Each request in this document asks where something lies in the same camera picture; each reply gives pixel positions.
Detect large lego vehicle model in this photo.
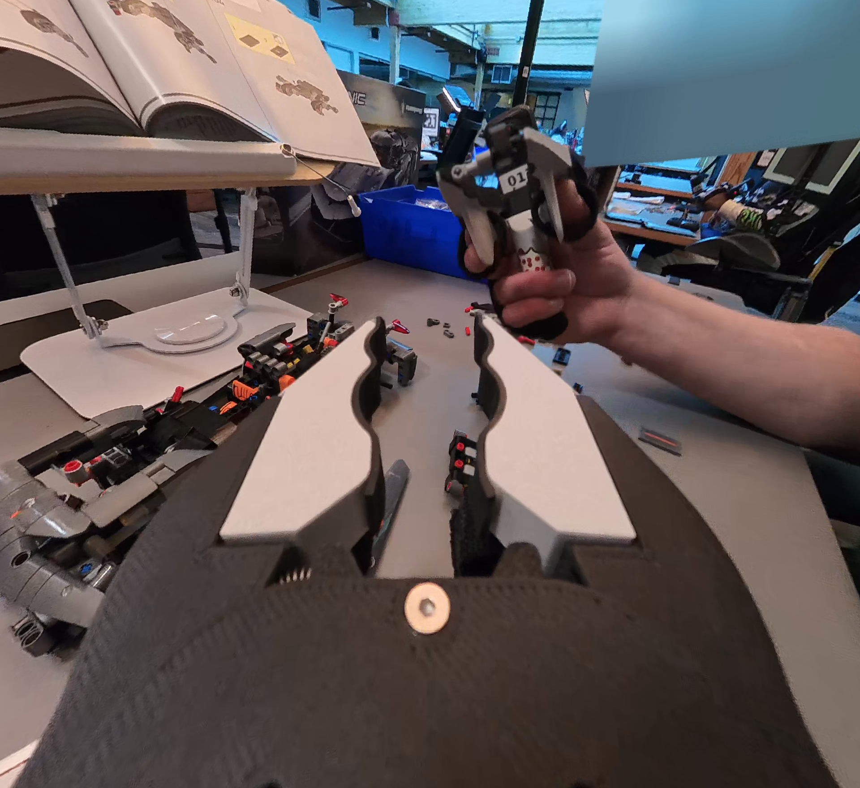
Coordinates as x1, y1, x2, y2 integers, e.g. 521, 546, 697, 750
0, 294, 417, 658

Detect open instruction booklet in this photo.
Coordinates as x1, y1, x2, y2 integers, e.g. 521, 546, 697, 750
0, 0, 380, 167

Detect grey lego panels orange stripes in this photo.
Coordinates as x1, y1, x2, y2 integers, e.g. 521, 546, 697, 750
373, 460, 411, 557

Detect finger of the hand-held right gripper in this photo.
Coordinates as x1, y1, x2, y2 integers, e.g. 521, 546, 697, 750
526, 128, 575, 243
435, 162, 503, 266

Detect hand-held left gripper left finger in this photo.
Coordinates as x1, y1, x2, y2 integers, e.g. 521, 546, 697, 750
219, 316, 389, 577

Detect blue plastic bin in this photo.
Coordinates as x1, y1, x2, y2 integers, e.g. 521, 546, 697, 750
358, 185, 471, 280

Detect person's right forearm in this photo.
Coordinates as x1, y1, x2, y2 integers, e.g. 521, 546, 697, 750
618, 274, 860, 453

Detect black pole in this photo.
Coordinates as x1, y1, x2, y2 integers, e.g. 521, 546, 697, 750
514, 0, 560, 107

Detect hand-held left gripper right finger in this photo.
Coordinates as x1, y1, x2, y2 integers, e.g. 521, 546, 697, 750
450, 318, 638, 578

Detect large dark printed box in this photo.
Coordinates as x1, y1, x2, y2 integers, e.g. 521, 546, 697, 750
252, 69, 427, 276

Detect black lego assembly red pins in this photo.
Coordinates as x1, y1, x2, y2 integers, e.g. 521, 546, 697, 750
445, 428, 479, 496

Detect person's right hand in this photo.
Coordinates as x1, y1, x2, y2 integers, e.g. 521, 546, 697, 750
464, 186, 638, 349

